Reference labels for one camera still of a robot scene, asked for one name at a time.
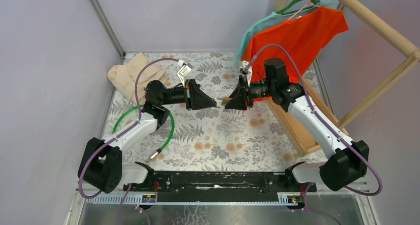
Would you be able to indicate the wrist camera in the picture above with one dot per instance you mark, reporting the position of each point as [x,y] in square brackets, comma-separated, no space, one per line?
[246,69]
[184,70]

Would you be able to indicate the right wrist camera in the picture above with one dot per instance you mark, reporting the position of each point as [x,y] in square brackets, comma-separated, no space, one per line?
[246,69]

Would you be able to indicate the beige cloth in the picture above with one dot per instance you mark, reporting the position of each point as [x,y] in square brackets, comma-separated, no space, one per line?
[123,77]

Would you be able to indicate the green hanger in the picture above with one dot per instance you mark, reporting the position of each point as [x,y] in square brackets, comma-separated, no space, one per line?
[285,10]

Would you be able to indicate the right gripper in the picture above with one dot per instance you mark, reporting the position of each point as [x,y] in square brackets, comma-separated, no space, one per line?
[242,93]

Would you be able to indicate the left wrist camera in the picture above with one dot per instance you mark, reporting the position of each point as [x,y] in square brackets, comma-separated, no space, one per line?
[184,70]

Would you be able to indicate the brass padlock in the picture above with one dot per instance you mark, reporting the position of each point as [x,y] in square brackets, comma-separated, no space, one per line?
[225,101]

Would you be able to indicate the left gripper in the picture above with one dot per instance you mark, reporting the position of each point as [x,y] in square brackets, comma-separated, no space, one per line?
[194,97]

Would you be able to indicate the wooden rack frame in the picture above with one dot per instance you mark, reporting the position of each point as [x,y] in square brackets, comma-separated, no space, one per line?
[372,74]

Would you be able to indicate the teal t-shirt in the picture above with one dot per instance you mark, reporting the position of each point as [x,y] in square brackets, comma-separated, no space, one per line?
[273,19]

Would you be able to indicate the floral table mat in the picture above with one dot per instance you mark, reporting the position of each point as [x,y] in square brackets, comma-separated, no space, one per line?
[216,138]

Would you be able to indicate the orange t-shirt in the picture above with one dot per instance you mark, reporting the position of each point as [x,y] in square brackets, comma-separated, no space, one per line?
[296,41]

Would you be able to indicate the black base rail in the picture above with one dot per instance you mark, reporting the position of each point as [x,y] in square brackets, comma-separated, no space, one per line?
[221,187]

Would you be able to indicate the pink hanger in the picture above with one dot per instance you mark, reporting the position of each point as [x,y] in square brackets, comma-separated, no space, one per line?
[302,8]

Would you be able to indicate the small silver key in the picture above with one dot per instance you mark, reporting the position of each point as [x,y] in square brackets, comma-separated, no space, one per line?
[217,100]

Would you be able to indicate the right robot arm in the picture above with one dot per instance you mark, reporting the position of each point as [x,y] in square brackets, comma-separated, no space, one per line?
[346,159]

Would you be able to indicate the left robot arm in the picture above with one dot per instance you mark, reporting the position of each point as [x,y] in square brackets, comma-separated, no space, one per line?
[102,166]

